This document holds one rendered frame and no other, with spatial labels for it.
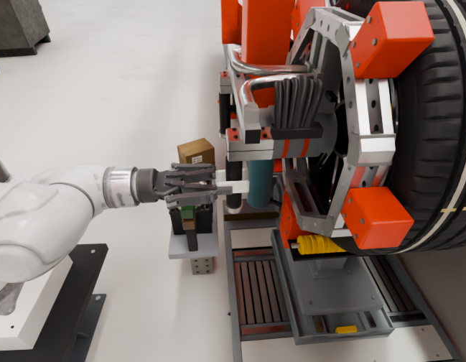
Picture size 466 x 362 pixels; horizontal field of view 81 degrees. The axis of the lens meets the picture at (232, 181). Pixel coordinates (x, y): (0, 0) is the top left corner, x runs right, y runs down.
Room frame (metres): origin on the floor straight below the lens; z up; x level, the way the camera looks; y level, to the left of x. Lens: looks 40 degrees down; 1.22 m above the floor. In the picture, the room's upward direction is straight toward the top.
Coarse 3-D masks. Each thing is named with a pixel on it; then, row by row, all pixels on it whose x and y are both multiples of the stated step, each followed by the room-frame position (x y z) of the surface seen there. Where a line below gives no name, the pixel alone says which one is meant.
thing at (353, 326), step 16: (272, 240) 0.85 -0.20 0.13; (288, 272) 0.66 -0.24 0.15; (288, 288) 0.59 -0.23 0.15; (288, 304) 0.52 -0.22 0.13; (304, 320) 0.45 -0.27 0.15; (320, 320) 0.45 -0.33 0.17; (336, 320) 0.45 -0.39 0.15; (352, 320) 0.45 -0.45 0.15; (368, 320) 0.44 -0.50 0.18; (384, 320) 0.45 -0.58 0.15; (304, 336) 0.39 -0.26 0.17; (320, 336) 0.39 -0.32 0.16; (336, 336) 0.40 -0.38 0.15; (352, 336) 0.40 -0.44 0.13; (368, 336) 0.41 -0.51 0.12; (384, 336) 0.42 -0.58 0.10
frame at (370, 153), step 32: (320, 32) 0.66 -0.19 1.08; (352, 32) 0.53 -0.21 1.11; (288, 64) 0.88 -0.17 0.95; (352, 64) 0.49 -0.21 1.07; (352, 96) 0.46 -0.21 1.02; (384, 96) 0.45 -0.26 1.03; (352, 128) 0.43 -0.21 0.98; (384, 128) 0.41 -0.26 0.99; (288, 160) 0.78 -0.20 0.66; (352, 160) 0.39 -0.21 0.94; (384, 160) 0.38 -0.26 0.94; (288, 192) 0.69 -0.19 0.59; (320, 224) 0.43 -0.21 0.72
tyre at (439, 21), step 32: (352, 0) 0.73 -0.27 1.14; (384, 0) 0.60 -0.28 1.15; (416, 0) 0.54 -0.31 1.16; (448, 32) 0.47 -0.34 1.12; (416, 64) 0.45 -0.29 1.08; (448, 64) 0.43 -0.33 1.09; (416, 96) 0.42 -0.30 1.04; (448, 96) 0.40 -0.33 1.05; (416, 128) 0.39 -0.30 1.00; (448, 128) 0.37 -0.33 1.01; (416, 160) 0.36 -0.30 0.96; (448, 160) 0.35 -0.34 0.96; (416, 192) 0.34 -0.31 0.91; (448, 192) 0.34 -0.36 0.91; (416, 224) 0.33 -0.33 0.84; (448, 224) 0.34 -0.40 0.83
